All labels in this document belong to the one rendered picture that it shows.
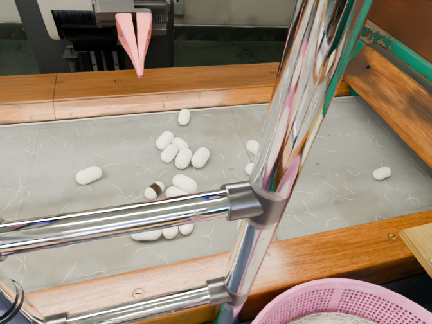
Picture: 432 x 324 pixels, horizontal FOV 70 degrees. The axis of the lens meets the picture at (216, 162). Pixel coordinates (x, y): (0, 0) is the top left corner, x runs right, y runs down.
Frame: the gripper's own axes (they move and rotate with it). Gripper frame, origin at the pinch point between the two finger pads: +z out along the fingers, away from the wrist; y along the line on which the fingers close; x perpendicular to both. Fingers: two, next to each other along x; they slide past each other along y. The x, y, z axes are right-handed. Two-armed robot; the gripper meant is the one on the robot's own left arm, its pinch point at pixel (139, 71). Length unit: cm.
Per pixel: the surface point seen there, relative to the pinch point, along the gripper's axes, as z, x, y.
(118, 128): 5.9, 10.4, -4.3
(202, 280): 26.8, -10.6, 3.1
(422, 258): 29.0, -13.5, 28.8
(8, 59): -76, 177, -73
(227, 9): -104, 171, 77
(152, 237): 22.3, -5.3, -1.4
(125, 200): 17.7, 0.4, -4.2
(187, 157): 12.7, 2.2, 5.3
